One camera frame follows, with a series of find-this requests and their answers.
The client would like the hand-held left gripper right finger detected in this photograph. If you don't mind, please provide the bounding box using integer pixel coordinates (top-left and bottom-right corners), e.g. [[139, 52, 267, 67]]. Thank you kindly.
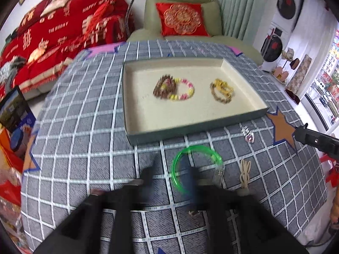
[[183, 160, 309, 254]]

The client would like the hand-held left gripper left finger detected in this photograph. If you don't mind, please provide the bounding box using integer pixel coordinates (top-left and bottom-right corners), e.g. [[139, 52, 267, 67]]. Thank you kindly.
[[33, 155, 165, 254]]

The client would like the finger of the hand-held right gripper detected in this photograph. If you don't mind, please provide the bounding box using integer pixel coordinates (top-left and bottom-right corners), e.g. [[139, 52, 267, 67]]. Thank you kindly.
[[294, 124, 339, 162]]

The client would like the green translucent bangle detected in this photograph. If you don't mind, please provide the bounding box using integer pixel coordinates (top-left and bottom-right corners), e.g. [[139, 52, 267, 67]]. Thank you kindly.
[[171, 148, 225, 195]]

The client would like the shallow green cardboard box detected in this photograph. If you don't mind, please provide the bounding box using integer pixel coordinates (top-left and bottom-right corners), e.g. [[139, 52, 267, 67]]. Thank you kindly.
[[122, 57, 270, 146]]

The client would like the brown spiral hair tie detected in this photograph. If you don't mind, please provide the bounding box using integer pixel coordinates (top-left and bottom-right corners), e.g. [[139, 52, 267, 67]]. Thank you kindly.
[[153, 75, 177, 99]]

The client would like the woven straw bracelet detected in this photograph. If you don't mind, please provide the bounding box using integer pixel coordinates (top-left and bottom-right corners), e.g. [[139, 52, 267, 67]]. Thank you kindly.
[[210, 83, 233, 105]]

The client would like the pastel beaded bracelet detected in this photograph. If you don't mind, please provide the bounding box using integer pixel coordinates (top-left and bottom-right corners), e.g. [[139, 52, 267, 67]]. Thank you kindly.
[[167, 78, 195, 101]]

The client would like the yellow hair tie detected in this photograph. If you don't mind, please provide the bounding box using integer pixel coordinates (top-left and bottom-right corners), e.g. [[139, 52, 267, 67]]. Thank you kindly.
[[213, 79, 235, 97]]

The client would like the red plastic stool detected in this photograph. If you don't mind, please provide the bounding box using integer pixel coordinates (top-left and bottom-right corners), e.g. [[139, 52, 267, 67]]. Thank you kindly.
[[319, 153, 339, 183]]

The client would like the large brown star patch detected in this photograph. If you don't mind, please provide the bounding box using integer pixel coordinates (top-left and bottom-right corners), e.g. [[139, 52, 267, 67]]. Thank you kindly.
[[266, 106, 298, 155]]

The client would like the beige hair clip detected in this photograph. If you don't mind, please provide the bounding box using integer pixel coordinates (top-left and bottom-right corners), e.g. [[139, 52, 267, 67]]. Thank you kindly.
[[239, 159, 251, 188]]

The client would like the window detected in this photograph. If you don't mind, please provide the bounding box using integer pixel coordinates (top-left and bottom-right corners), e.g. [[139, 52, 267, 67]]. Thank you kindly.
[[304, 26, 339, 127]]

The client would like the person's orange patterned clothing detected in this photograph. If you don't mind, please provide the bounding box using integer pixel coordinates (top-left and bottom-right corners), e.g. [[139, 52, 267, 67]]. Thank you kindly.
[[330, 190, 339, 224]]

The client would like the checkered board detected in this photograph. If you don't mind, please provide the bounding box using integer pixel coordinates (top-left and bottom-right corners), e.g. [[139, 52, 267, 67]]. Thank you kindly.
[[285, 54, 313, 94]]

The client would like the white washing machine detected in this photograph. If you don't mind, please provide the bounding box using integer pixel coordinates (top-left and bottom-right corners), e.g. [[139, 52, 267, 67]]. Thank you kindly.
[[260, 22, 292, 72]]

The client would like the small brown star patch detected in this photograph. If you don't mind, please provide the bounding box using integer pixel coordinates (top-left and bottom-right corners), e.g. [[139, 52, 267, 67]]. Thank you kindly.
[[23, 130, 40, 174]]

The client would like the large pink star patch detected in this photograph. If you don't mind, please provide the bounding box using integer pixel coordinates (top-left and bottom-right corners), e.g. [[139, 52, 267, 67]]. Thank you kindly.
[[79, 42, 126, 61]]

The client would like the blue lidded plastic jar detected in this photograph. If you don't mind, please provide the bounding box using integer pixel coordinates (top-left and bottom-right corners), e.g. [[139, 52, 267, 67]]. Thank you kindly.
[[9, 130, 27, 154]]

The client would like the white dryer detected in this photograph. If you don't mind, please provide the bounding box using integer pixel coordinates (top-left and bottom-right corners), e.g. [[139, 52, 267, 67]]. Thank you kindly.
[[273, 0, 308, 24]]

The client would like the pile of plastic bags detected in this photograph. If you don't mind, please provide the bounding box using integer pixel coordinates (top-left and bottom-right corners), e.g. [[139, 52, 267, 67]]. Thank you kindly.
[[0, 164, 29, 244]]

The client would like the dark printed box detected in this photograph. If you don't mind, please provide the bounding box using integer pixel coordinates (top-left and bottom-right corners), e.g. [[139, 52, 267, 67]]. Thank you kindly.
[[0, 86, 36, 134]]

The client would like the green curtain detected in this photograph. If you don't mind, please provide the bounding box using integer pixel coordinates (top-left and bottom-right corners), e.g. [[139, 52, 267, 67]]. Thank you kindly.
[[212, 0, 281, 40]]

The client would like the red embroidered cushion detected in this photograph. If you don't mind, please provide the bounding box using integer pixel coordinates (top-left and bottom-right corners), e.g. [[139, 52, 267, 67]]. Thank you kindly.
[[155, 3, 210, 37]]

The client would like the red printed sofa cover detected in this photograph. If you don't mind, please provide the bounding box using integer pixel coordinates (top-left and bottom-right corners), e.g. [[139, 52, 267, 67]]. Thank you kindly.
[[0, 0, 135, 101]]

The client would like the flexible floor stand pole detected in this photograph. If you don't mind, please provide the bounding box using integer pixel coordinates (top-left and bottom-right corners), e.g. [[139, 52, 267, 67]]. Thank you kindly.
[[126, 0, 143, 40]]

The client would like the small red tasselled pillow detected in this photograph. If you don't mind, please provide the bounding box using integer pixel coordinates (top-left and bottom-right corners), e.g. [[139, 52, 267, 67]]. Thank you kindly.
[[90, 3, 112, 32]]

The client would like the grey clothes pile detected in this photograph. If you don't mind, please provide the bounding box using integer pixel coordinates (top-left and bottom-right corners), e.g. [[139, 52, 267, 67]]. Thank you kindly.
[[0, 55, 27, 90]]

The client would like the photo print pillow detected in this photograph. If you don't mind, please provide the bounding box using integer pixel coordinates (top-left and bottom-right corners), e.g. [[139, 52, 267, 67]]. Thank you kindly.
[[40, 0, 77, 18]]

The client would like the large red printed pillow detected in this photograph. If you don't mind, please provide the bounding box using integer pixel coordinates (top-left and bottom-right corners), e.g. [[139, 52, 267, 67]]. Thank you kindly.
[[16, 0, 53, 35]]

